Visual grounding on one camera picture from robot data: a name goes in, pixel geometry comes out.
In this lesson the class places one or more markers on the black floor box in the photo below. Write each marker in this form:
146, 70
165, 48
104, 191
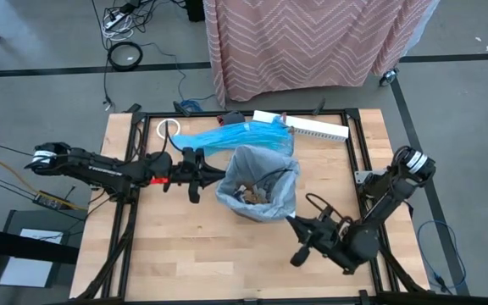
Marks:
195, 10

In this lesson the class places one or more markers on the pink chevron cloth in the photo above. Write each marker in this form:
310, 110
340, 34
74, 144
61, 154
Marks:
303, 42

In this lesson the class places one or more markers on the white paper sheet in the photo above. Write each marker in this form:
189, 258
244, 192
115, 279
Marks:
23, 273

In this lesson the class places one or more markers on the brown paper ball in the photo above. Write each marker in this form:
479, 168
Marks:
254, 196

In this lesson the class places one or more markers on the grey plastic trash bag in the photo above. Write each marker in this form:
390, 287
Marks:
248, 163

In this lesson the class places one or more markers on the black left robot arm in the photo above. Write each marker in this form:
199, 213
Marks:
100, 165

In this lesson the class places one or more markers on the white tape roll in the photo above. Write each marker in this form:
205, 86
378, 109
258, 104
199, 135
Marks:
158, 129

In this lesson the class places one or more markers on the silver metal bracket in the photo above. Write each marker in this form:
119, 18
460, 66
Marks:
362, 176

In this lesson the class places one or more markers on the black aluminium table frame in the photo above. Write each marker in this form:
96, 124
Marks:
333, 112

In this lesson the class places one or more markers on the black horizontal bar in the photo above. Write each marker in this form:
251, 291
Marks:
23, 245

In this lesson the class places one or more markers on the red tape tag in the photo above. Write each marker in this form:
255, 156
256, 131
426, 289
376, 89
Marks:
159, 181

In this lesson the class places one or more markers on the silver caster wheel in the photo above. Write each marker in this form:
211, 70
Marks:
389, 77

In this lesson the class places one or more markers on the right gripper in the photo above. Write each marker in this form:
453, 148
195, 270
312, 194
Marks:
328, 237

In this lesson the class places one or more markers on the white power strip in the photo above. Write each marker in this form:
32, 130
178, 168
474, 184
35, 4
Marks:
114, 20

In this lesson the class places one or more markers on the small black red object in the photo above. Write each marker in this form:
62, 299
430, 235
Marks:
233, 117

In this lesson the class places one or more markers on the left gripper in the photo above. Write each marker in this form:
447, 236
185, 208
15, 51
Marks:
191, 173

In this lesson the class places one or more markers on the blue plastic trash bag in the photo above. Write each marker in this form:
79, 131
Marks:
235, 135

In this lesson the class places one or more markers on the black electronics box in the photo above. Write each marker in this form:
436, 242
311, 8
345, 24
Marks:
48, 200

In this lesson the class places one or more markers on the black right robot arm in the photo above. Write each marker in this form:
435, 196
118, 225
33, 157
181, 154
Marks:
392, 186

